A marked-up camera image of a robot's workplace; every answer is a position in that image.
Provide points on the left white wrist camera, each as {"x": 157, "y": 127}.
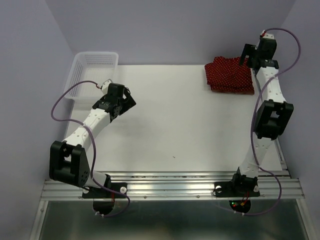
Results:
{"x": 104, "y": 86}

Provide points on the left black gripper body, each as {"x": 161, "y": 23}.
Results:
{"x": 126, "y": 104}

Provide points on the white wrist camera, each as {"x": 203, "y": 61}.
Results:
{"x": 265, "y": 35}
{"x": 104, "y": 86}

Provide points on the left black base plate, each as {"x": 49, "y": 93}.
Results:
{"x": 99, "y": 193}

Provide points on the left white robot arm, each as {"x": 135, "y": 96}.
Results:
{"x": 68, "y": 162}

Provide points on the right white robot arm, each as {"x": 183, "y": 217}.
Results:
{"x": 270, "y": 117}

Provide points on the white plastic basket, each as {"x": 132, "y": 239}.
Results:
{"x": 96, "y": 66}

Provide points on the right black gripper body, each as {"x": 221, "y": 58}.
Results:
{"x": 255, "y": 56}

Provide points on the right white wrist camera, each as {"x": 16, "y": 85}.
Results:
{"x": 265, "y": 35}

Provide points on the red polka dot skirt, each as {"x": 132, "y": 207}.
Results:
{"x": 236, "y": 87}
{"x": 227, "y": 71}

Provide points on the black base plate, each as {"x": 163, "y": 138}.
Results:
{"x": 99, "y": 193}
{"x": 226, "y": 189}

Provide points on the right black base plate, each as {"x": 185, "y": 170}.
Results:
{"x": 226, "y": 189}

